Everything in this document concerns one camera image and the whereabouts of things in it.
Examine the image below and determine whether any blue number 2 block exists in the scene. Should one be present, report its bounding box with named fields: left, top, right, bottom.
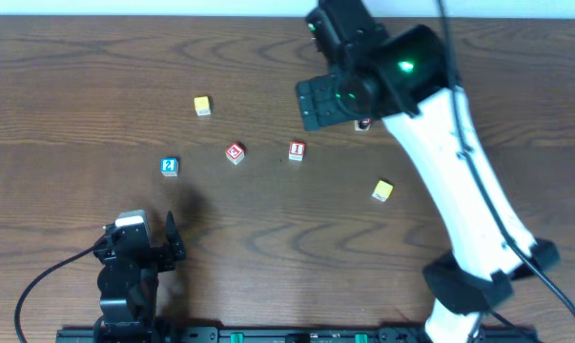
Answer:
left=160, top=157, right=179, bottom=177

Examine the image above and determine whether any red letter I block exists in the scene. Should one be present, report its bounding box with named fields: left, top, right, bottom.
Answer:
left=288, top=141, right=306, bottom=161

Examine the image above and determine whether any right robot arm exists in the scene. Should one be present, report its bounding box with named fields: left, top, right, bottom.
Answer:
left=296, top=1, right=560, bottom=342

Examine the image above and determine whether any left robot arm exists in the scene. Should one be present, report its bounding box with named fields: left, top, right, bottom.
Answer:
left=93, top=210, right=186, bottom=342

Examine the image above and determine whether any red picture block right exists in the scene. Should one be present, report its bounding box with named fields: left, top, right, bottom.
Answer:
left=354, top=118, right=373, bottom=131

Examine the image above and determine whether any red block tilted centre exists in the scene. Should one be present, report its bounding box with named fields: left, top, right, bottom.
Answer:
left=225, top=142, right=245, bottom=165

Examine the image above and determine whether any yellow block upper left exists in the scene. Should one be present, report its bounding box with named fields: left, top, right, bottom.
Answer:
left=194, top=96, right=212, bottom=116

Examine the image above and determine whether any yellow block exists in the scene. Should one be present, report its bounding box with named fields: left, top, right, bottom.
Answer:
left=194, top=96, right=212, bottom=116
left=372, top=180, right=394, bottom=202

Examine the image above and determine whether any yellow block lower right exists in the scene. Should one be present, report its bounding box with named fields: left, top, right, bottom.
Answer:
left=372, top=180, right=394, bottom=202

